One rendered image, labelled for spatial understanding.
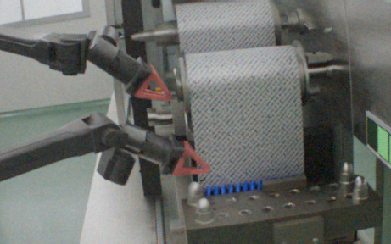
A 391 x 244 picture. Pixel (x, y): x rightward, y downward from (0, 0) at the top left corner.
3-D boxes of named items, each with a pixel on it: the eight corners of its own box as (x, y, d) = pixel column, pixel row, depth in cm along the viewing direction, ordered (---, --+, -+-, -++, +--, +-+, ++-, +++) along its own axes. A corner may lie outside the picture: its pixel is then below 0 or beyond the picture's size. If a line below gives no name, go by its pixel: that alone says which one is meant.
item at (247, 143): (199, 194, 135) (191, 111, 130) (304, 180, 136) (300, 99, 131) (199, 195, 134) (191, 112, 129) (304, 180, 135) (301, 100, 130)
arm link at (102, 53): (80, 60, 128) (94, 40, 126) (85, 48, 134) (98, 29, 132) (106, 78, 130) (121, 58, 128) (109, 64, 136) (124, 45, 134)
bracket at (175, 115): (169, 224, 149) (153, 102, 141) (195, 222, 149) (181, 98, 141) (170, 233, 144) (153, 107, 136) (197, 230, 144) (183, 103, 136)
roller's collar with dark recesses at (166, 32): (156, 45, 160) (153, 21, 158) (179, 42, 160) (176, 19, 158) (156, 48, 154) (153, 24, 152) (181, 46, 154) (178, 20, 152)
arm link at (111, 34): (59, 75, 131) (59, 39, 127) (69, 55, 141) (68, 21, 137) (113, 77, 131) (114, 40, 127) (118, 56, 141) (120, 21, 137)
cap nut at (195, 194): (187, 200, 129) (184, 180, 128) (203, 197, 129) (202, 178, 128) (187, 207, 126) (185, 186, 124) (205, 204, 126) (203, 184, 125)
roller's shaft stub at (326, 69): (298, 80, 138) (298, 61, 137) (327, 77, 138) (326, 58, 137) (304, 84, 134) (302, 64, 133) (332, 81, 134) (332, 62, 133)
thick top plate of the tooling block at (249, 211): (183, 224, 132) (181, 198, 130) (359, 197, 133) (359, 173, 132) (188, 257, 116) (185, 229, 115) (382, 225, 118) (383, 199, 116)
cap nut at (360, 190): (349, 194, 121) (349, 174, 120) (365, 191, 121) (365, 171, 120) (354, 201, 118) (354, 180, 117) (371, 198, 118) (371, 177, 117)
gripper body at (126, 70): (131, 97, 129) (103, 78, 127) (129, 84, 139) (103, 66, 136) (149, 71, 128) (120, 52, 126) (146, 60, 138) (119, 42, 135)
